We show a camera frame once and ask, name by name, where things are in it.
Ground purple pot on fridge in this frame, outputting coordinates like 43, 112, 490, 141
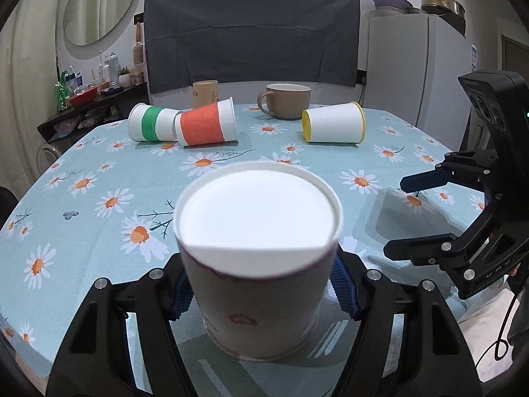
372, 0, 413, 15

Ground small potted plant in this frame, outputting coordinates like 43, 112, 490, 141
118, 66, 132, 88

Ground white paper cup pink hearts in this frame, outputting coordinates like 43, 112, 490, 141
172, 161, 344, 360

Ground white cup green band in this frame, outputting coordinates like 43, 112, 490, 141
127, 103, 180, 142

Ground green plastic bottle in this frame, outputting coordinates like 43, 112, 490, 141
56, 71, 69, 112

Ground white refrigerator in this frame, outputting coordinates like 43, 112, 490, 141
363, 15, 477, 151

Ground dark grey cloth cover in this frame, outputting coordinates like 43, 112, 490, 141
143, 0, 360, 93

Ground oval wall mirror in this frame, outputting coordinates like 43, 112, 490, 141
63, 0, 134, 47

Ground white cup orange band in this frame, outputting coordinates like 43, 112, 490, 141
175, 98, 238, 147

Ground beige curtain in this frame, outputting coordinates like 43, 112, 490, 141
1, 0, 59, 197

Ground white cup yellow inside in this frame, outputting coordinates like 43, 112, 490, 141
301, 101, 367, 144

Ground red bowl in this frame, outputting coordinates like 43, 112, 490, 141
68, 87, 98, 109

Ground brown ceramic mug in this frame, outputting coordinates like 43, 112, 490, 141
257, 83, 312, 120

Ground metal steamer pot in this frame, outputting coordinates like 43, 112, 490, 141
421, 0, 466, 35

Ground white thermos bottle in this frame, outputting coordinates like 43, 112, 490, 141
107, 52, 119, 84

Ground dark side shelf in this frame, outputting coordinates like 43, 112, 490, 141
37, 82, 149, 144

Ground brown paper cup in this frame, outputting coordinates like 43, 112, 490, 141
192, 80, 219, 110

